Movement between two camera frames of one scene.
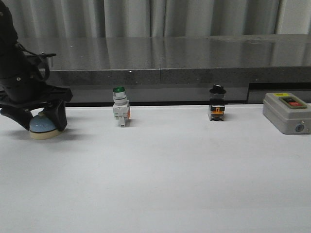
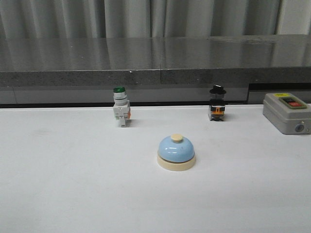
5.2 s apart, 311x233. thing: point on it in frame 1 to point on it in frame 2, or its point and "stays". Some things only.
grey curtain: x=81 y=19 stays
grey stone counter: x=178 y=70 stays
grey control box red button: x=288 y=112 stays
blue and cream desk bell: x=41 y=128 to x=176 y=153
